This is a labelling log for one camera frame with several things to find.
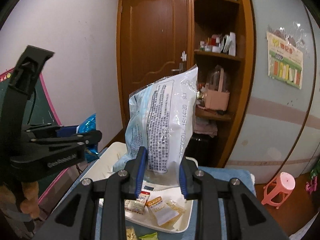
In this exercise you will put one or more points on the white plastic storage bin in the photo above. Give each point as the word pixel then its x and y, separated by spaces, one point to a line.
pixel 112 155

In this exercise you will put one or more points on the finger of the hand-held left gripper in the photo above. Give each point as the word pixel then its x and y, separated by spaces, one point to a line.
pixel 67 130
pixel 82 137

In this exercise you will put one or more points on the orange white oat bar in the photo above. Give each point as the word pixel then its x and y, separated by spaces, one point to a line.
pixel 162 213

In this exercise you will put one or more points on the pink plastic stool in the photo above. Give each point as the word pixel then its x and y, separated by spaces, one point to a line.
pixel 281 187

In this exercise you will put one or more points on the pink basket with clear dome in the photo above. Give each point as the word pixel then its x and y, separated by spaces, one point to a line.
pixel 216 100

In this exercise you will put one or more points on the blue foil candy packet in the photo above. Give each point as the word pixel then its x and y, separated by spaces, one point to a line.
pixel 88 123

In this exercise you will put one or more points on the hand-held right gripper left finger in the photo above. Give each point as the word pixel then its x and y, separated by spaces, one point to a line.
pixel 141 172

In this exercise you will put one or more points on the small green snack packet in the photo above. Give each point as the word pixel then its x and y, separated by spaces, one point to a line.
pixel 148 236

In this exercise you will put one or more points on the brown wooden door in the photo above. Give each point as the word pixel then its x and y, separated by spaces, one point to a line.
pixel 155 30

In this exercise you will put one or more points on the person's left hand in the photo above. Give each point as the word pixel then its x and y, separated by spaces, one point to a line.
pixel 28 200

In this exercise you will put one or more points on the folded pink cloths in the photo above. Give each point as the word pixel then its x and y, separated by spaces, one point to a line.
pixel 205 127

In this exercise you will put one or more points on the shelf clutter of small items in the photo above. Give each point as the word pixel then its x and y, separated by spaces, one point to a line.
pixel 222 43

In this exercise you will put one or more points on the wall poster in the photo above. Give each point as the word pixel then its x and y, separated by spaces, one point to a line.
pixel 285 60

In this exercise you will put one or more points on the pink toy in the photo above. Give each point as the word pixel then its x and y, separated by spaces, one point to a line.
pixel 311 186

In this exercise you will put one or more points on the wooden corner shelf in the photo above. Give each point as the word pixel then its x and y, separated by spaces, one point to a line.
pixel 245 80

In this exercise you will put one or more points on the white door hook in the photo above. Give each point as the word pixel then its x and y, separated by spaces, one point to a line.
pixel 183 55

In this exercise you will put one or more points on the blue textured table cloth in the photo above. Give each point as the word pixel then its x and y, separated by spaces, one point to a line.
pixel 225 173

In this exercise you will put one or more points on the large white blue snack bag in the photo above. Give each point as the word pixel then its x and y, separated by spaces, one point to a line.
pixel 165 110

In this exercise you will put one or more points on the pink framed chalkboard easel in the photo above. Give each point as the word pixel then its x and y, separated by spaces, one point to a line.
pixel 47 107

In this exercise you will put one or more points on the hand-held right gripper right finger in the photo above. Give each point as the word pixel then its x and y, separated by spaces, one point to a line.
pixel 183 180

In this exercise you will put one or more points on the red white cookie packet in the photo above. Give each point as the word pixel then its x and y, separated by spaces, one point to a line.
pixel 140 202

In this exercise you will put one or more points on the green box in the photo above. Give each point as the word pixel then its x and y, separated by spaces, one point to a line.
pixel 315 173

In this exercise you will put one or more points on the clear biscuit packet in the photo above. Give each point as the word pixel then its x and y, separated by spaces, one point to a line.
pixel 178 208

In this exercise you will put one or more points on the yellow cracker packet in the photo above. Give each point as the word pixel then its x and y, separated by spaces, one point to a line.
pixel 130 233

